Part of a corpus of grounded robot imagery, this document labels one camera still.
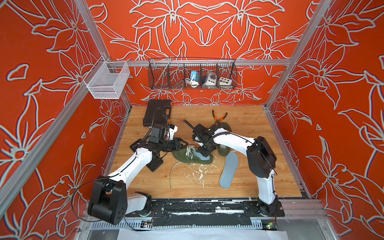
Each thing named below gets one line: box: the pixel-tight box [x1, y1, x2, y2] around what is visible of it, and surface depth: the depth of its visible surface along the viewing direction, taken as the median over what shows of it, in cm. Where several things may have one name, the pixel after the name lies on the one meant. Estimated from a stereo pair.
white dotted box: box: [219, 77, 233, 86], surface depth 96 cm
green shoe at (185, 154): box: [172, 145, 214, 165], surface depth 89 cm
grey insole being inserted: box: [192, 149, 210, 161], surface depth 89 cm
